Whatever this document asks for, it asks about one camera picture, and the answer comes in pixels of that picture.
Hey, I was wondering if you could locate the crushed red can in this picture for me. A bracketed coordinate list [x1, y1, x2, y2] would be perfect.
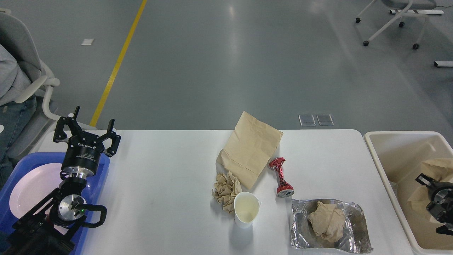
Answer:
[268, 157, 294, 198]

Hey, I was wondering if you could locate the white rolling chair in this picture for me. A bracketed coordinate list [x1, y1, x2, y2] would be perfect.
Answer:
[363, 0, 437, 50]

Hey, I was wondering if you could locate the silver foil wrapper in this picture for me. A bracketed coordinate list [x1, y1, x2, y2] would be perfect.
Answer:
[290, 199, 373, 254]

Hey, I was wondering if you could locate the large brown paper bag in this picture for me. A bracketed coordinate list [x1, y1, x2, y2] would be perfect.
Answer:
[216, 111, 283, 190]

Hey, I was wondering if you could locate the brown paper wad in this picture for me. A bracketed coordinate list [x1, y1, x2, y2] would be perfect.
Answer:
[308, 202, 346, 243]

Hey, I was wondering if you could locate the pink plate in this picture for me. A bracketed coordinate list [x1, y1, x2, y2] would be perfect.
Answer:
[9, 163, 62, 219]

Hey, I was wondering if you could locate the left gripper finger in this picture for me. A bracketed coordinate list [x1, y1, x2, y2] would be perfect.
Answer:
[98, 119, 121, 157]
[53, 106, 84, 144]

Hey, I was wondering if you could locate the pink mug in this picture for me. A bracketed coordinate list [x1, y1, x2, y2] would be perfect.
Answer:
[47, 219, 69, 234]

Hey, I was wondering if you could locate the grey office chair left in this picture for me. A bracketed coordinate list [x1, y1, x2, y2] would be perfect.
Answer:
[0, 9, 98, 160]

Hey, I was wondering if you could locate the brown napkin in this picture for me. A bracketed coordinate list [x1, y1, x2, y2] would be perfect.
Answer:
[212, 171, 242, 213]

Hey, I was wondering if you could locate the white floor tag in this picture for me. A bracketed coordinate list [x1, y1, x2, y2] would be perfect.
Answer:
[81, 38, 95, 46]

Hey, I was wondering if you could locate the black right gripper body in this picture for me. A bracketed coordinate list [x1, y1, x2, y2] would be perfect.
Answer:
[426, 182, 453, 224]

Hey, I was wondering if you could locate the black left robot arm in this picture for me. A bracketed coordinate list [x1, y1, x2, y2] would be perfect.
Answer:
[4, 106, 121, 255]

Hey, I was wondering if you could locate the seated person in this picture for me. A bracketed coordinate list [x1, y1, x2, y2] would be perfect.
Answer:
[0, 46, 36, 187]

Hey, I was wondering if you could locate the white plastic bin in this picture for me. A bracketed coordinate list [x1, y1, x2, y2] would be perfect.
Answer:
[364, 131, 453, 255]

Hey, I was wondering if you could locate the white bar far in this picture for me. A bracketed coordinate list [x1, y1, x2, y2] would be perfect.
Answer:
[389, 9, 444, 16]

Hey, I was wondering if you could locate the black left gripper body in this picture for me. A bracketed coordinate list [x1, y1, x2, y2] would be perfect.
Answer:
[61, 132, 105, 179]

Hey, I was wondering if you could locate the white bar on floor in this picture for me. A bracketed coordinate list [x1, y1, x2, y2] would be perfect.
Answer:
[434, 60, 453, 68]

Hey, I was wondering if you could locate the blue plastic tray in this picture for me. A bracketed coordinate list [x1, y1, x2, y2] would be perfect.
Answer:
[0, 152, 110, 255]

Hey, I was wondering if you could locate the floor plate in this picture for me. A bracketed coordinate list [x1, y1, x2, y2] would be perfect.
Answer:
[299, 114, 316, 126]
[316, 114, 334, 126]

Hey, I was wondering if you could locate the right floor plate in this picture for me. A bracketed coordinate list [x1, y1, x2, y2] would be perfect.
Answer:
[316, 114, 334, 126]

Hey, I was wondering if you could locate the white paper cup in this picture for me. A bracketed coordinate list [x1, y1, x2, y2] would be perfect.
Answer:
[234, 192, 262, 229]

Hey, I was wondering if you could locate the left floor plate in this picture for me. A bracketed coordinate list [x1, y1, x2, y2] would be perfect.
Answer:
[299, 114, 316, 126]

